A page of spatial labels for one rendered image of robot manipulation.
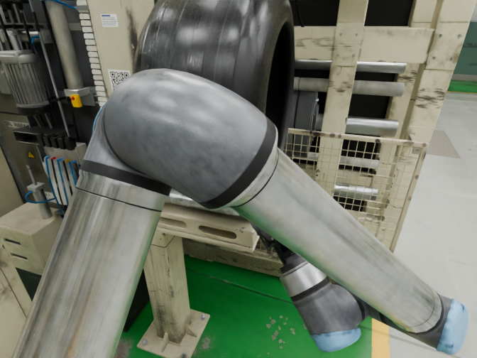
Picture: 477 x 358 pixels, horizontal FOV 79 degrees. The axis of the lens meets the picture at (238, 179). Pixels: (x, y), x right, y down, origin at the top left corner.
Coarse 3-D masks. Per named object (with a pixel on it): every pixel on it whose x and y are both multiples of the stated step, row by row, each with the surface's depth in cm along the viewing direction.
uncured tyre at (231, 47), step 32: (160, 0) 63; (192, 0) 60; (224, 0) 58; (256, 0) 58; (288, 0) 73; (160, 32) 59; (192, 32) 57; (224, 32) 55; (256, 32) 57; (288, 32) 81; (160, 64) 58; (192, 64) 57; (224, 64) 55; (256, 64) 57; (288, 64) 93; (256, 96) 58; (288, 96) 99
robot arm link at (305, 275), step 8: (304, 264) 60; (288, 272) 61; (296, 272) 58; (304, 272) 58; (312, 272) 58; (320, 272) 59; (280, 280) 62; (288, 280) 59; (296, 280) 58; (304, 280) 58; (312, 280) 58; (320, 280) 58; (288, 288) 60; (296, 288) 58; (304, 288) 57
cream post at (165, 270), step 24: (96, 0) 75; (120, 0) 73; (144, 0) 79; (96, 24) 78; (120, 24) 76; (144, 24) 80; (120, 48) 79; (168, 240) 112; (144, 264) 120; (168, 264) 116; (168, 288) 122; (168, 312) 130; (168, 336) 139
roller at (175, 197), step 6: (174, 192) 88; (180, 192) 88; (168, 198) 88; (174, 198) 88; (180, 198) 87; (186, 198) 87; (174, 204) 89; (180, 204) 88; (186, 204) 87; (192, 204) 86; (198, 204) 85; (210, 210) 85; (216, 210) 84; (222, 210) 84; (228, 210) 83; (240, 216) 83
